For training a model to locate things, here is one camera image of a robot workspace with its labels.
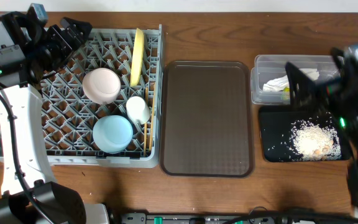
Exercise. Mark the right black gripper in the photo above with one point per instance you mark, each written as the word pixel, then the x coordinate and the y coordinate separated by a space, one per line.
pixel 324 91

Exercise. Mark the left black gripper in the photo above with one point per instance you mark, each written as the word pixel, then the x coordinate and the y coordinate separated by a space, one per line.
pixel 62 38

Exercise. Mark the green orange snack wrapper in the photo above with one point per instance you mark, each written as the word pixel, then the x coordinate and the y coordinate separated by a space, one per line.
pixel 286 91

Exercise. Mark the white napkin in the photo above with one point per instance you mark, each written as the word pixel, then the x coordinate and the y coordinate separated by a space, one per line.
pixel 279 84

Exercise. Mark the rice food waste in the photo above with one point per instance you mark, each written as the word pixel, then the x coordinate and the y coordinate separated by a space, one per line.
pixel 314 141

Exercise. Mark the pink plastic bowl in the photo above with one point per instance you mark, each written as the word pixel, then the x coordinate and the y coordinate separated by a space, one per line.
pixel 101 86

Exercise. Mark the yellow plastic plate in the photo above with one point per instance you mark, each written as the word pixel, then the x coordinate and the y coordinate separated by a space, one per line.
pixel 137 58

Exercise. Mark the cream plastic cup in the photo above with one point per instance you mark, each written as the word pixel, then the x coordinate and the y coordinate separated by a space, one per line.
pixel 137 110

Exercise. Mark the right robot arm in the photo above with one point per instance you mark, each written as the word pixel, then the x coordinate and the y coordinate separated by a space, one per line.
pixel 346 115

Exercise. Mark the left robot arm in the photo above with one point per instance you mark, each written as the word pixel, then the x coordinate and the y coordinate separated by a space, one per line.
pixel 29 49

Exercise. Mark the clear plastic bin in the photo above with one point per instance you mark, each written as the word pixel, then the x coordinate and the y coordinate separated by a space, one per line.
pixel 269 67

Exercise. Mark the black plastic tray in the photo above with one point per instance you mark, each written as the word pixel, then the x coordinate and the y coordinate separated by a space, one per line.
pixel 275 124

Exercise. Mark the grey plastic dish rack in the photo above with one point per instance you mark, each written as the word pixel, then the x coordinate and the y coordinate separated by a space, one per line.
pixel 68 116

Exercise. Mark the dark brown serving tray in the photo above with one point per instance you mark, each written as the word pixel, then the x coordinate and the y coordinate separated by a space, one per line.
pixel 206 128

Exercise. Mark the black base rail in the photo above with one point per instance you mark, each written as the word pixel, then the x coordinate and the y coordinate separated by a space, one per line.
pixel 142 218

